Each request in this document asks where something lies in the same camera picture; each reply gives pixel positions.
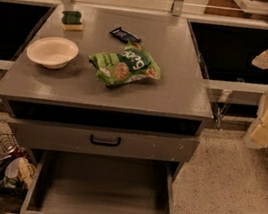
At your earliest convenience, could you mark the grey drawer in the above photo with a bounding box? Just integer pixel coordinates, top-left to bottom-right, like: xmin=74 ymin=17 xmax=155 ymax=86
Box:
xmin=11 ymin=151 xmax=174 ymax=214
xmin=8 ymin=118 xmax=200 ymax=163

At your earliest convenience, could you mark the grey wooden drawer cabinet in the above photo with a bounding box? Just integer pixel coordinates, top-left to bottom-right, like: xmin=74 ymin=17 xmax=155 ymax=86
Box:
xmin=0 ymin=0 xmax=229 ymax=179

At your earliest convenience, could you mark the grey top drawer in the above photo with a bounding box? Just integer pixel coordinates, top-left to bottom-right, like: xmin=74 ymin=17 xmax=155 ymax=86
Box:
xmin=8 ymin=118 xmax=200 ymax=163

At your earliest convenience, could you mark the green chip bag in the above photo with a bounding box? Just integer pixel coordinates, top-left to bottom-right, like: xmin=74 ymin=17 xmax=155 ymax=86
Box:
xmin=88 ymin=42 xmax=161 ymax=87

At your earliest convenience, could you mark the dark blue snack wrapper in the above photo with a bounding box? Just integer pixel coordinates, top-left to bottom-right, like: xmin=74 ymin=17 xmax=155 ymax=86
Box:
xmin=110 ymin=27 xmax=141 ymax=43

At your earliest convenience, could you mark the green yellow sponge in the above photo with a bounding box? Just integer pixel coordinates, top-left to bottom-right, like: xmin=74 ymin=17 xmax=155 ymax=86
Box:
xmin=61 ymin=10 xmax=83 ymax=31

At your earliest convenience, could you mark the white paper bowl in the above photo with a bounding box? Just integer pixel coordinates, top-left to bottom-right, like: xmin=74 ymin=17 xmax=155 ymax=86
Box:
xmin=26 ymin=37 xmax=78 ymax=70

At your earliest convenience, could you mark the black wire dish rack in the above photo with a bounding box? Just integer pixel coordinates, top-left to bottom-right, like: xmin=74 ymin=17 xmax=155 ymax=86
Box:
xmin=0 ymin=133 xmax=36 ymax=195

